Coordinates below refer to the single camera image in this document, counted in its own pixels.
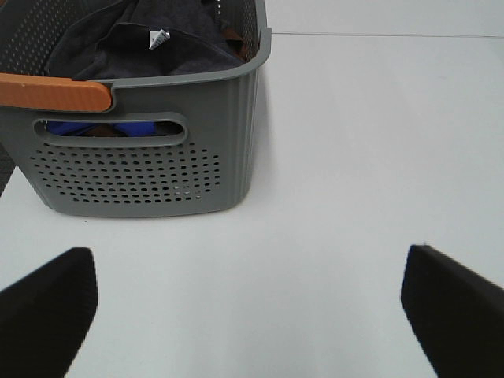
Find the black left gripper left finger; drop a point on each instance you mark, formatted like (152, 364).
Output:
(46, 315)

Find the grey perforated plastic basket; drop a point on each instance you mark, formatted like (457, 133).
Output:
(198, 162)

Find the dark navy towel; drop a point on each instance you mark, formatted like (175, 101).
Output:
(131, 39)

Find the orange basket handle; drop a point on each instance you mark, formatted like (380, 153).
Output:
(53, 93)

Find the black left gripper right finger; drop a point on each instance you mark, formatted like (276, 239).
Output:
(455, 314)

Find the blue cloth in basket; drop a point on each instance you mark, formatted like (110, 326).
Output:
(134, 129)

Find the brown cloth in basket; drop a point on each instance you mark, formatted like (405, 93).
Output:
(234, 41)

